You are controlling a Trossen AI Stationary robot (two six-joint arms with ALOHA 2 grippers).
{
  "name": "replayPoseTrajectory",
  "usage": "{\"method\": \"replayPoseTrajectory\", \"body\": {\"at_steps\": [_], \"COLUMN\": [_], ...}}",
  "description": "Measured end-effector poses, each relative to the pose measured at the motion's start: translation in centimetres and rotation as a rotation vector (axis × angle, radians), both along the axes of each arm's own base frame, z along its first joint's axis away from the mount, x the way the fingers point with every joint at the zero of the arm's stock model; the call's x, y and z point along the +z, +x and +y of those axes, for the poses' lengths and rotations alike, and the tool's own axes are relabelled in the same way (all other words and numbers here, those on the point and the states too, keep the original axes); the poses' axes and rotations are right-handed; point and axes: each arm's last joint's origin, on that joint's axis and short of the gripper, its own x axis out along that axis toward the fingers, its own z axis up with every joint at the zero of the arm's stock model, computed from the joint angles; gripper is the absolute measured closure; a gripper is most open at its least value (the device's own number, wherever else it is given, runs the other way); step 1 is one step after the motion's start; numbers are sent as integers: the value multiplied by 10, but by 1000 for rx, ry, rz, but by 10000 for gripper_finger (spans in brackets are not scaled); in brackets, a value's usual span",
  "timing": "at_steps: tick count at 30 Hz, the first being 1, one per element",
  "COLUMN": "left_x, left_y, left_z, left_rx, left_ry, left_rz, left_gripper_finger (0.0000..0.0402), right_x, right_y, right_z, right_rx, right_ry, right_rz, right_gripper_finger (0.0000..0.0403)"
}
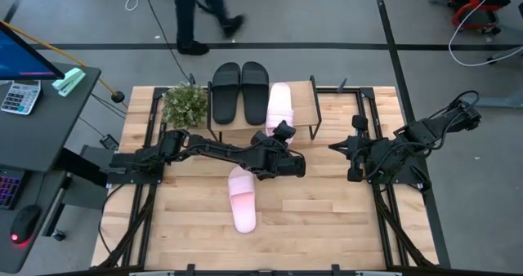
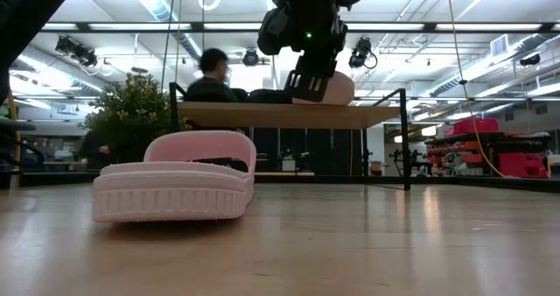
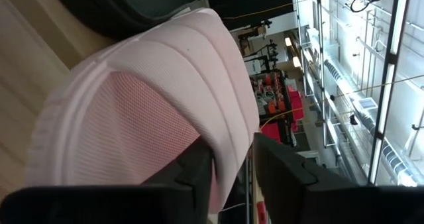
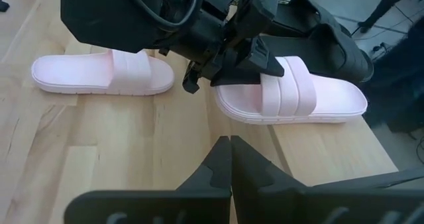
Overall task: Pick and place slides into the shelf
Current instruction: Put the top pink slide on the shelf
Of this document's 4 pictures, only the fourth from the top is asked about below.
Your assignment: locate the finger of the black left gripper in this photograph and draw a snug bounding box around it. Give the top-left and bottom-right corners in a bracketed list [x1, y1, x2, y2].
[181, 60, 215, 95]
[210, 35, 286, 87]

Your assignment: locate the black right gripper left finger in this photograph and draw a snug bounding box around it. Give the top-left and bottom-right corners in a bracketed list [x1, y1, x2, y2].
[64, 135, 232, 224]

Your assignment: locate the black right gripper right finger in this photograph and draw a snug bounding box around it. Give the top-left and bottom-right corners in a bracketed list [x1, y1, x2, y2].
[231, 135, 424, 224]

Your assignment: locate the black slide sandal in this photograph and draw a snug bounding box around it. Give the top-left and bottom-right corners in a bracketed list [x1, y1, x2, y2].
[271, 0, 342, 39]
[261, 23, 375, 85]

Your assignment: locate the pink slide sandal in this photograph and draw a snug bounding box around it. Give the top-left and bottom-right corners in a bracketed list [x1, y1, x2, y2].
[213, 56, 368, 125]
[31, 49, 176, 97]

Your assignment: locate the black stand leg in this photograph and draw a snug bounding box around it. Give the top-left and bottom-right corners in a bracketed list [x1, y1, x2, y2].
[356, 0, 423, 34]

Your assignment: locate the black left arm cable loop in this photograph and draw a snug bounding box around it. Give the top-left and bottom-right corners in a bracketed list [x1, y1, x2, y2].
[123, 0, 203, 33]

